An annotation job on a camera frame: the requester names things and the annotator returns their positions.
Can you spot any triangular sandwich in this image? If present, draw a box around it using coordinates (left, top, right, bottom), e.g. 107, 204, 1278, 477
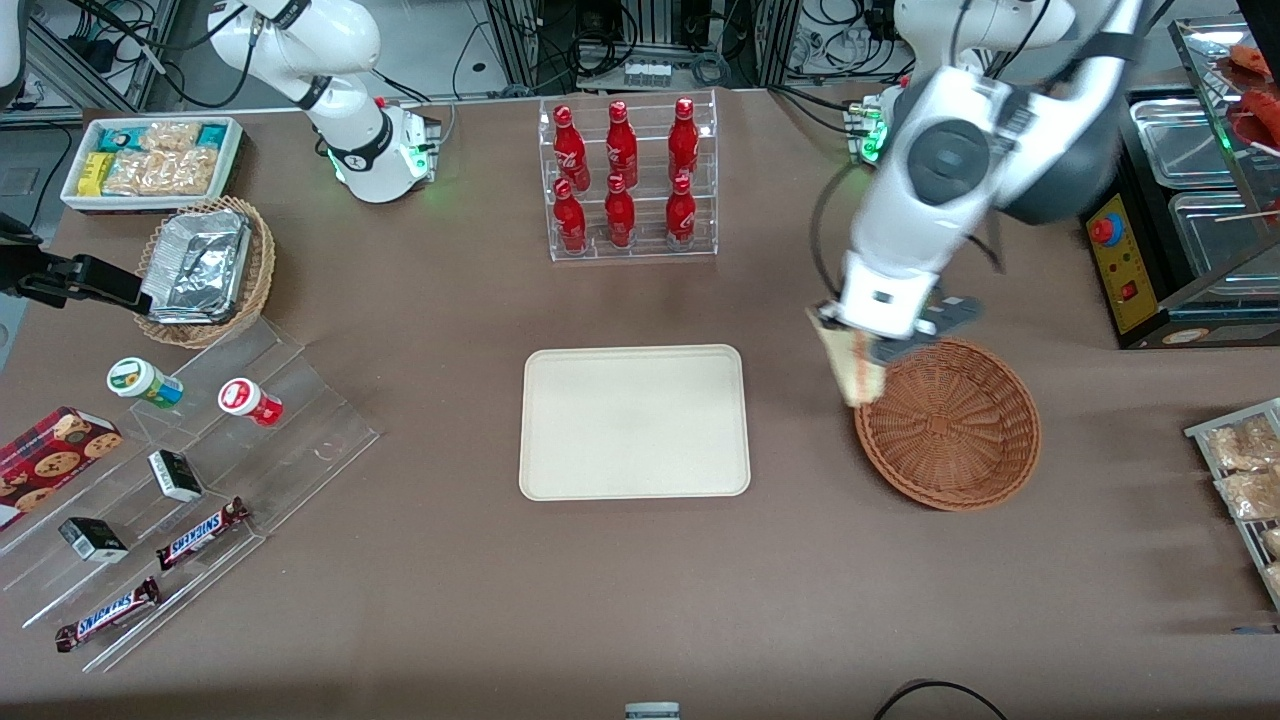
808, 308, 889, 408

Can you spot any black looped cable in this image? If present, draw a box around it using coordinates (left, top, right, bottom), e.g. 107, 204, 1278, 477
873, 680, 1009, 720

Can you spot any clear acrylic bottle rack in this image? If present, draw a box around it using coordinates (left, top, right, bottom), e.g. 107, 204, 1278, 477
538, 88, 719, 263

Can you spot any white plastic snack bin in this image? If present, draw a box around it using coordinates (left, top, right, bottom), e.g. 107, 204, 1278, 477
60, 116, 244, 214

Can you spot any green lidded cup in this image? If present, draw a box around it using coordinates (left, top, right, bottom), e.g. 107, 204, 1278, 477
107, 357, 184, 410

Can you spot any brown wicker basket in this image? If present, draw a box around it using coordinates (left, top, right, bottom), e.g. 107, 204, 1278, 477
853, 335, 1043, 513

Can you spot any red cola bottle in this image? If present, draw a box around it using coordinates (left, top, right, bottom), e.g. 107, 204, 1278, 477
604, 174, 637, 249
606, 100, 639, 189
553, 178, 588, 254
553, 104, 591, 193
665, 174, 697, 247
668, 97, 700, 186

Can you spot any red lidded cup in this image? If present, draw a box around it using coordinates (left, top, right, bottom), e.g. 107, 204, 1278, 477
218, 378, 284, 428

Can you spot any aluminium frame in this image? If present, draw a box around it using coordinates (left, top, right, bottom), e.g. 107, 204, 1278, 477
25, 0, 186, 113

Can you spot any Snickers chocolate bar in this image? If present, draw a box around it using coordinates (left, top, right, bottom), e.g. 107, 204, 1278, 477
55, 577, 162, 653
155, 497, 251, 572

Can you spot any white grey panel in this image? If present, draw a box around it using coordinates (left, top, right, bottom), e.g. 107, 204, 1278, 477
0, 0, 28, 111

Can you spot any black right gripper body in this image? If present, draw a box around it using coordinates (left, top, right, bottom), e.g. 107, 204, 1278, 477
0, 213, 73, 306

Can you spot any clear acrylic stepped shelf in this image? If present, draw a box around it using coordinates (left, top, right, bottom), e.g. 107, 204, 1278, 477
0, 318, 381, 673

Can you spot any stack of foil containers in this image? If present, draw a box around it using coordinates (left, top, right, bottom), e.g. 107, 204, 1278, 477
143, 210, 253, 326

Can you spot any clear bag of crackers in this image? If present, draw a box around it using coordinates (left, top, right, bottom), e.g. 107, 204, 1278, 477
105, 150, 218, 197
140, 122, 201, 153

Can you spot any grey wire tray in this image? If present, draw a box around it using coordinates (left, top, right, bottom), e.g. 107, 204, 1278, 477
1185, 398, 1280, 611

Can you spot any black cabinet with yellow panel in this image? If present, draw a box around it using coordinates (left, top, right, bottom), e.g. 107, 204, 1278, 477
1083, 85, 1280, 351

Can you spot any cream rectangular tray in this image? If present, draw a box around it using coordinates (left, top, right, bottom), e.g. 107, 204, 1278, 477
519, 344, 752, 501

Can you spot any red tartan cookie box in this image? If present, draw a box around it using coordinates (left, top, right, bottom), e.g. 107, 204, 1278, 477
0, 406, 123, 531

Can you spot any light wicker basket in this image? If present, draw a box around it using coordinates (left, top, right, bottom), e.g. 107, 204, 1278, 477
135, 196, 276, 349

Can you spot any glass display shelf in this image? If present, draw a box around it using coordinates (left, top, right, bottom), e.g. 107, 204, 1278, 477
1168, 15, 1280, 216

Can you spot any small black carton box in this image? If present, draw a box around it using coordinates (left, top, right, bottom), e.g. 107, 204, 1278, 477
148, 450, 204, 503
58, 517, 130, 564

